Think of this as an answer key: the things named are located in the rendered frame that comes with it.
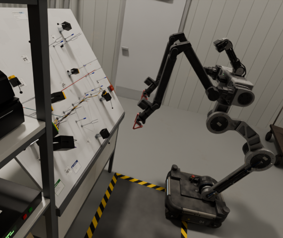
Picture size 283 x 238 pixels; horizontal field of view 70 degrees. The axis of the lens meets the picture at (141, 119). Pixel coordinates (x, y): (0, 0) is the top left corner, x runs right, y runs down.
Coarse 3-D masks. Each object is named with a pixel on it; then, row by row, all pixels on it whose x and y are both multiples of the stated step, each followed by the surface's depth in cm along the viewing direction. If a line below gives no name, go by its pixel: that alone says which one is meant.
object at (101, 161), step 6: (114, 132) 202; (114, 138) 211; (108, 144) 190; (114, 144) 220; (108, 150) 197; (102, 156) 180; (108, 156) 206; (96, 162) 166; (102, 162) 186; (96, 168) 171; (102, 168) 193; (96, 174) 177
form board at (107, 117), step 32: (0, 32) 104; (64, 32) 153; (0, 64) 98; (64, 64) 142; (96, 64) 182; (32, 96) 110; (96, 96) 167; (64, 128) 124; (96, 128) 154; (32, 160) 99; (64, 160) 117; (64, 192) 110
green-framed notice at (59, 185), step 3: (57, 180) 108; (60, 180) 110; (57, 183) 108; (60, 183) 110; (57, 186) 107; (60, 186) 109; (63, 186) 111; (57, 189) 107; (60, 189) 108; (57, 192) 106; (60, 192) 108; (57, 195) 105
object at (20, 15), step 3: (12, 12) 114; (15, 12) 116; (18, 12) 118; (21, 12) 120; (15, 15) 115; (18, 15) 118; (21, 15) 120; (24, 15) 122; (18, 18) 117; (21, 18) 119; (24, 18) 121; (27, 18) 123
